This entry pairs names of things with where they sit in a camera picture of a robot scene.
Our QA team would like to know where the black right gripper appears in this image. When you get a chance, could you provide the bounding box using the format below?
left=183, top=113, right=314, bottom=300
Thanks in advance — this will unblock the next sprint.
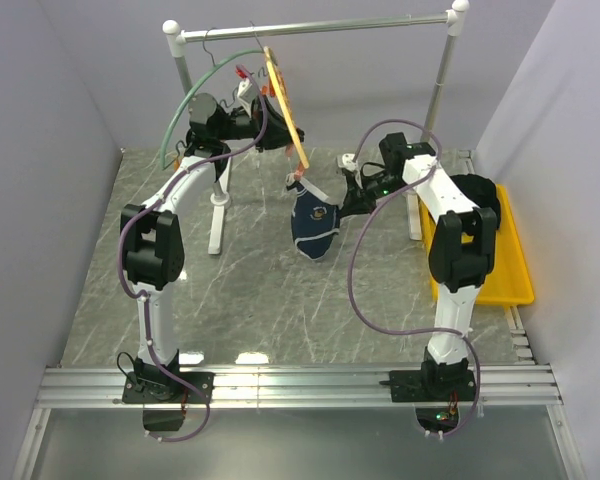
left=339, top=170, right=408, bottom=218

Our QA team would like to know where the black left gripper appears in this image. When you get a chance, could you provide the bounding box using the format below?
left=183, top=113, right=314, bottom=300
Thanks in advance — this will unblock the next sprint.
left=216, top=95, right=304, bottom=153

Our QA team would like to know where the navy blue underwear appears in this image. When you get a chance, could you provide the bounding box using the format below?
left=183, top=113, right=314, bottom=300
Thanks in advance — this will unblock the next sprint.
left=286, top=174, right=340, bottom=261

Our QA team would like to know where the pink end clothespin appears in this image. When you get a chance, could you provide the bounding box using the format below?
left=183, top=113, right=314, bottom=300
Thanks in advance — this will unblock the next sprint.
left=285, top=168, right=305, bottom=189

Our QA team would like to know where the yellow clip hanger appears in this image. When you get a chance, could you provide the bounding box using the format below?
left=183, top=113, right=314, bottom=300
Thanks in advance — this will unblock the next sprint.
left=251, top=24, right=309, bottom=171

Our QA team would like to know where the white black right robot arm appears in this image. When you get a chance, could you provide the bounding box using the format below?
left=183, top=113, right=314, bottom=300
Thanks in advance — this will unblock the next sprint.
left=339, top=133, right=499, bottom=402

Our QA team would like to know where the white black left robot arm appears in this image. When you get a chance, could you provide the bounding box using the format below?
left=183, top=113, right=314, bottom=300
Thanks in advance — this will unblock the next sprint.
left=117, top=93, right=305, bottom=402

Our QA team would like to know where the green clip hanger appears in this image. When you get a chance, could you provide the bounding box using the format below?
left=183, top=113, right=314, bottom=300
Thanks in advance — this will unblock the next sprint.
left=158, top=20, right=264, bottom=170

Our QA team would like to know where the black garment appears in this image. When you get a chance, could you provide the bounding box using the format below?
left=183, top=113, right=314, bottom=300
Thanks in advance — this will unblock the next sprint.
left=451, top=174, right=502, bottom=229

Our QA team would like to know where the yellow plastic tray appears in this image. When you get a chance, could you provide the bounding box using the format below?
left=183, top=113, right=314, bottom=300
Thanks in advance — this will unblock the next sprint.
left=418, top=180, right=536, bottom=305

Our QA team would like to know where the metal clothes rack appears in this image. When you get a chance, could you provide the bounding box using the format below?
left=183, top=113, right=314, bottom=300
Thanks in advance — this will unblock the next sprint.
left=162, top=0, right=473, bottom=257

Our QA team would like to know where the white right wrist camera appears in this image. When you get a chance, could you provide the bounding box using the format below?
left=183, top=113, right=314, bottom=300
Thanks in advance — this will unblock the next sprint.
left=336, top=153, right=360, bottom=174

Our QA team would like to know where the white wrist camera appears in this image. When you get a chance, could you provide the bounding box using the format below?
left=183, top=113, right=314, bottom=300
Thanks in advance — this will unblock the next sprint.
left=336, top=153, right=360, bottom=174
left=236, top=65, right=259, bottom=112

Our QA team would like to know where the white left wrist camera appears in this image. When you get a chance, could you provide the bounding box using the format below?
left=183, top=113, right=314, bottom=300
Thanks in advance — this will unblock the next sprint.
left=236, top=65, right=259, bottom=112

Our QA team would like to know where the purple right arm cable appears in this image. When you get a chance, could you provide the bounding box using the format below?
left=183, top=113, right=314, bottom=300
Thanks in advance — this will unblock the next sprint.
left=347, top=118, right=482, bottom=439

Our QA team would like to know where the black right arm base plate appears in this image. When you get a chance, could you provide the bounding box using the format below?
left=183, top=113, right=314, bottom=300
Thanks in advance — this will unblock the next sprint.
left=379, top=370, right=480, bottom=403

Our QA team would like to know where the aluminium rail frame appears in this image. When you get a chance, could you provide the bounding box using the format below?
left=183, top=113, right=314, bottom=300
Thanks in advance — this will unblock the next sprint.
left=14, top=364, right=586, bottom=479

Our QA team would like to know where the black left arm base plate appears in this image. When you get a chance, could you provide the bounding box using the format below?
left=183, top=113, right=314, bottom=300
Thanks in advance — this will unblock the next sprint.
left=121, top=371, right=215, bottom=432

